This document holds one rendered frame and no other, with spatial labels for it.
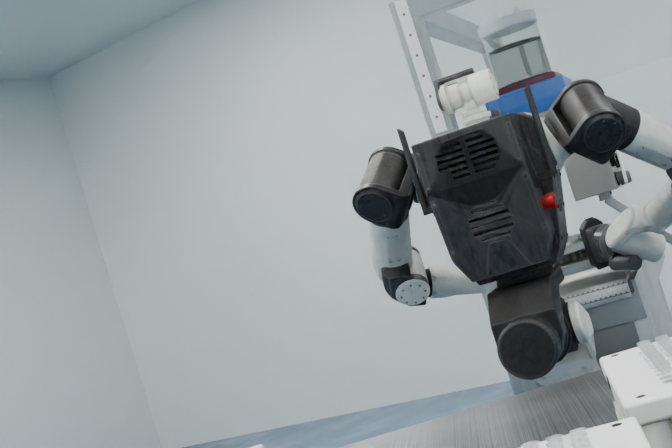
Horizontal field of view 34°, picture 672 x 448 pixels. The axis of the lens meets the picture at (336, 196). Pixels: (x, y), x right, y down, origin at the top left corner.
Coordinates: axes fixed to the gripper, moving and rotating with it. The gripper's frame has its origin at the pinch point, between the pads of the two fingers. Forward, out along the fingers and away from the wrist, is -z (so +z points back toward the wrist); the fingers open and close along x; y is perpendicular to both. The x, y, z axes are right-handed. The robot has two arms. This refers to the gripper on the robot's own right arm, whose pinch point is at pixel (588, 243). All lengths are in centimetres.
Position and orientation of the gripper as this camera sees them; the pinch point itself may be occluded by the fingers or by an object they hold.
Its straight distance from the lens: 276.4
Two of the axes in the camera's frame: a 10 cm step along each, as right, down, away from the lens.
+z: 2.2, -0.7, -9.7
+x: 3.2, 9.5, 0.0
